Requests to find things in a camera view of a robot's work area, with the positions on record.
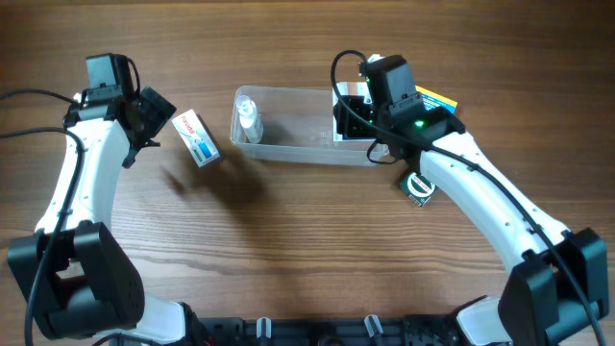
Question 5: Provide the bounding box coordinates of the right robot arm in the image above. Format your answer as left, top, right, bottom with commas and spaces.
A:
333, 55, 609, 345

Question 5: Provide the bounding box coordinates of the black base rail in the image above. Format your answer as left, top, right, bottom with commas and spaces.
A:
200, 314, 463, 346

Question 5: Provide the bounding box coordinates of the green round-label small box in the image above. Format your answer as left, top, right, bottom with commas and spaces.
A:
399, 172, 437, 208

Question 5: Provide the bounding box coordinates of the black cable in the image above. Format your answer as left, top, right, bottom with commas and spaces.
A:
330, 49, 609, 346
0, 87, 87, 346

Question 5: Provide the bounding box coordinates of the blue yellow VapoDrops box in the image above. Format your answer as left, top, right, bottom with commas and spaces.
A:
416, 86, 457, 113

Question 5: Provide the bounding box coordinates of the white orange medicine box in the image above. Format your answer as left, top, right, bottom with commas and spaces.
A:
332, 82, 374, 142

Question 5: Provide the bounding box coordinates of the right black cable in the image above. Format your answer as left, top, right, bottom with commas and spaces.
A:
330, 49, 609, 346

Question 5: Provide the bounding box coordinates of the left black cable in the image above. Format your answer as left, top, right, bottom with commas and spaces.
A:
0, 87, 87, 346

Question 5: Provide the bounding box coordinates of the white Panadol box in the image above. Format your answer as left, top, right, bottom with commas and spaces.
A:
172, 110, 221, 167

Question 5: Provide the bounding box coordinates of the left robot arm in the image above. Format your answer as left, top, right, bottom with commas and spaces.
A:
8, 53, 207, 345

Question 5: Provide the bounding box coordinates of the clear plastic container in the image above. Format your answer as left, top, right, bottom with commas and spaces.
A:
230, 86, 388, 166

